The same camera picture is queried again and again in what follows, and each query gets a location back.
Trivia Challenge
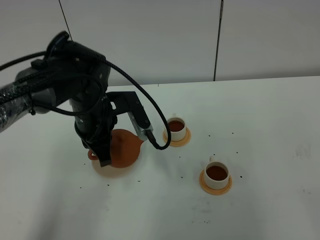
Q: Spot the near orange saucer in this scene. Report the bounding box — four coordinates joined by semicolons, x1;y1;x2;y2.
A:
199;170;233;196

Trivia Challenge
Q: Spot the far orange saucer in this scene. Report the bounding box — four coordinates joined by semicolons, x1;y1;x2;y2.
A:
169;126;192;147

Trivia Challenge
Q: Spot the near white teacup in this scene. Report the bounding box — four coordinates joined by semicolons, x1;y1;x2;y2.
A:
203;156;230;190

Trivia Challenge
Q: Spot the white teacup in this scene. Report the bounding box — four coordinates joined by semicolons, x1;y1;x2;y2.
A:
203;156;230;190
167;113;187;142

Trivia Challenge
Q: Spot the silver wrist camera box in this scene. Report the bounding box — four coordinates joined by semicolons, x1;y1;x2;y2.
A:
106;91;153;141

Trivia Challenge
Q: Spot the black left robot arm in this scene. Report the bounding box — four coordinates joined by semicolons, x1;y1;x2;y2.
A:
0;31;116;167

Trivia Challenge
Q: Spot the brown clay teapot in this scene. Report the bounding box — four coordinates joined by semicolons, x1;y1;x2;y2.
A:
87;129;144;169

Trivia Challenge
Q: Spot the black braided cable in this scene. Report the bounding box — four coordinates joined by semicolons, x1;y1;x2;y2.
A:
0;51;172;151

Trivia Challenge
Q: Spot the far white teacup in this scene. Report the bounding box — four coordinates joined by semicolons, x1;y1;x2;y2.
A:
167;113;187;142

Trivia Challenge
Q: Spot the orange saucer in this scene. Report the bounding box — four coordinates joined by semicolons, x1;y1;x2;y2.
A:
199;170;233;196
169;126;192;147

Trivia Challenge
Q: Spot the beige round teapot coaster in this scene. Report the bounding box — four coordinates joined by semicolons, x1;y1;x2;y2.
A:
91;159;137;179

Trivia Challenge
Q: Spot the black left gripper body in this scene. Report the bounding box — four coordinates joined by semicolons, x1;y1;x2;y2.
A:
74;97;118;167

